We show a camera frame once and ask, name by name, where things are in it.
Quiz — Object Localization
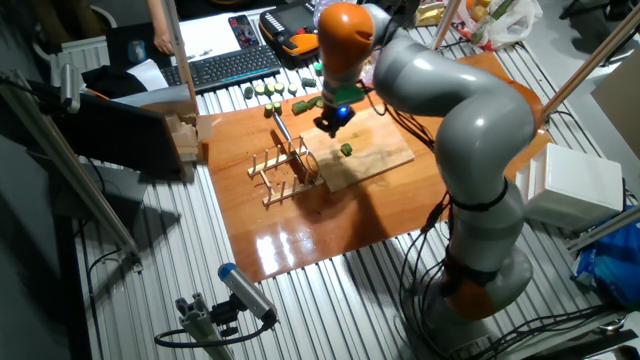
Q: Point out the grey paper sheet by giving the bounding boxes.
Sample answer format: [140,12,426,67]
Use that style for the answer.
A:
[112,83,194,108]

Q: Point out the black cloth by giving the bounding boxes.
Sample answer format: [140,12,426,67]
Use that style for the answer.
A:
[81,64,149,100]

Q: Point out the short aluminium profile post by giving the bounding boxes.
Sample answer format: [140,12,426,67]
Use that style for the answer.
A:
[174,292,236,360]

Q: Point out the yellow snack pack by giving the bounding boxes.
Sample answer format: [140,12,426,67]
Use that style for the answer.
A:
[414,2,447,27]

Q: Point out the steel cleaver knife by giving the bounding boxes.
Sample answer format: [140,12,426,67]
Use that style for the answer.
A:
[272,112,324,187]

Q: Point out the large white paper sheet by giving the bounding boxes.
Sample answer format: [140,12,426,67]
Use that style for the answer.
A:
[177,9,274,64]

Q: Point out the black floor cables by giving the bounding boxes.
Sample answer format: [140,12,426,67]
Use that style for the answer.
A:
[469,302,629,360]

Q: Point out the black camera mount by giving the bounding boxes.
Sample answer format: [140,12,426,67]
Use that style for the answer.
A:
[209,293,242,339]

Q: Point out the white box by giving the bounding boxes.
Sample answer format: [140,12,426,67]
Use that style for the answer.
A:
[514,143,625,232]

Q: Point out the black mouse pad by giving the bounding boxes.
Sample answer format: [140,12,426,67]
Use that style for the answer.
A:
[105,22,174,71]

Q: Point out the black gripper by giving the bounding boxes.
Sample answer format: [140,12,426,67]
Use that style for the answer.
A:
[313,101,357,140]

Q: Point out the black camera cable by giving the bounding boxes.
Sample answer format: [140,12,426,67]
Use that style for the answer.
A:
[153,319,275,350]

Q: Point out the silver camera with blue cap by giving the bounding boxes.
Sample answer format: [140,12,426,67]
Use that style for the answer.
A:
[217,261,279,326]

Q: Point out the person's hand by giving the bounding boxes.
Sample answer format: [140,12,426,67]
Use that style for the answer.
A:
[153,30,175,56]

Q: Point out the light bamboo cutting board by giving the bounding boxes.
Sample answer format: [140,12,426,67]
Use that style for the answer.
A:
[298,106,416,194]

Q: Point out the black computer keyboard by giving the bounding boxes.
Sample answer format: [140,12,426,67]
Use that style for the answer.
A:
[159,43,284,95]

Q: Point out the white ribbed panel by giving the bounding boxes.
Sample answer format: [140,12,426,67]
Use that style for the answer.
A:
[32,34,112,89]

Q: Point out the dark computer mouse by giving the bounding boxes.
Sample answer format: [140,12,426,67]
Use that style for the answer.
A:
[126,39,148,64]

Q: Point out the black smartphone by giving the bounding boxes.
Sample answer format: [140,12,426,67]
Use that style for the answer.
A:
[227,14,261,50]

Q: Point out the small white paper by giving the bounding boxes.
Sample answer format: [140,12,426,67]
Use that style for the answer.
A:
[127,58,170,92]

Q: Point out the wooden dish rack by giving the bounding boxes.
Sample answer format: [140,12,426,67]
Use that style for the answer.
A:
[246,134,326,208]

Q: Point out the brown cardboard pieces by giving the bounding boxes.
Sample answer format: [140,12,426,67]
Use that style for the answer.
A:
[142,97,215,165]

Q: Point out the person's forearm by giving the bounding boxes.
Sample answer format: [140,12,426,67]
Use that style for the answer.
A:
[144,0,172,35]

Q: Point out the white plastic bag with fruit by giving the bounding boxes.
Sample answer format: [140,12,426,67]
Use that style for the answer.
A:
[452,0,544,52]

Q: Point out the aluminium profile rail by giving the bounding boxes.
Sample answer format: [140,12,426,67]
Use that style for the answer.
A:
[566,203,640,254]

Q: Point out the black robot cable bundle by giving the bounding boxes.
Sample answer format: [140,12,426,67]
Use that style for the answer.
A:
[364,84,481,360]

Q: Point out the brown cardboard sheet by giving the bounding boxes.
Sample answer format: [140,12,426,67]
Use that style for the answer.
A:
[590,62,640,162]

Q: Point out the large reddish wooden board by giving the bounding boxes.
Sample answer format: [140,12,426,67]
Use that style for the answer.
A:
[202,52,554,284]

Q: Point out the tan frame post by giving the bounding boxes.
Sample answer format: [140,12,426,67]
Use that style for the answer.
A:
[429,0,464,52]
[160,0,199,104]
[539,3,640,121]

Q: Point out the silver depth camera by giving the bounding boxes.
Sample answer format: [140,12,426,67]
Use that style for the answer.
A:
[59,62,83,115]

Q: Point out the long aluminium profile bar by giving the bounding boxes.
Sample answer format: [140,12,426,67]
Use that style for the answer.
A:
[0,68,145,274]

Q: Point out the black flat monitor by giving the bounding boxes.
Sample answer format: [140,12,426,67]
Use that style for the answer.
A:
[27,78,187,182]

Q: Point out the blue plastic bag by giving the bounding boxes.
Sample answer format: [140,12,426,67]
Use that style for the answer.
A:
[571,206,640,310]

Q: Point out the black orange teach pendant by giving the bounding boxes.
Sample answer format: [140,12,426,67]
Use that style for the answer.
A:
[258,0,324,70]

